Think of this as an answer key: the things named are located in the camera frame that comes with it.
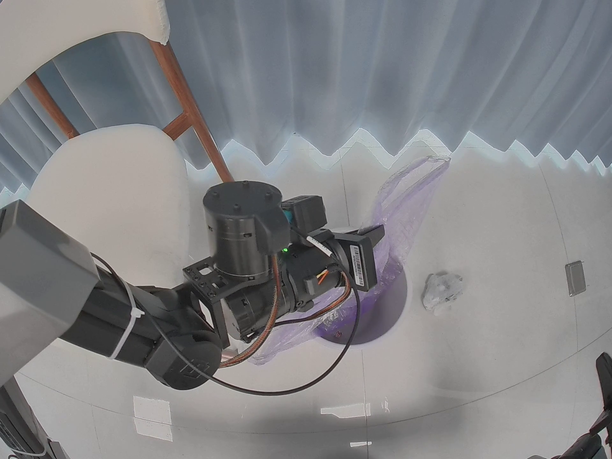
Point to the white padded wooden chair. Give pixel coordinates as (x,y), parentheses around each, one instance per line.
(105,184)

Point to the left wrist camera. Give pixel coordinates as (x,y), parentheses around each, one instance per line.
(308,213)

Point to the white trash bin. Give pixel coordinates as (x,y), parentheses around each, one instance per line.
(382,328)

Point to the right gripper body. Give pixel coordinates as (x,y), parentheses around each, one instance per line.
(605,429)

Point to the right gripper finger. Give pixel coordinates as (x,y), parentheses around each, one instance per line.
(606,380)

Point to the pale blue curtain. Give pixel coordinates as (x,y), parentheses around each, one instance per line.
(382,65)

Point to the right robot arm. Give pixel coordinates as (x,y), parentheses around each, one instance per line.
(581,450)

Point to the purple plastic bag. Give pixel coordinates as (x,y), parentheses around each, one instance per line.
(406,199)

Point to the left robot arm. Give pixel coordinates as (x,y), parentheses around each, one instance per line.
(48,275)

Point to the white paper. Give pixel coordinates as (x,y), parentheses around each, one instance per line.
(442,292)

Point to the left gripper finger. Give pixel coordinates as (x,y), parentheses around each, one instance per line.
(375,235)

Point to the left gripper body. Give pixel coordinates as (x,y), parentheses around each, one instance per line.
(325,270)

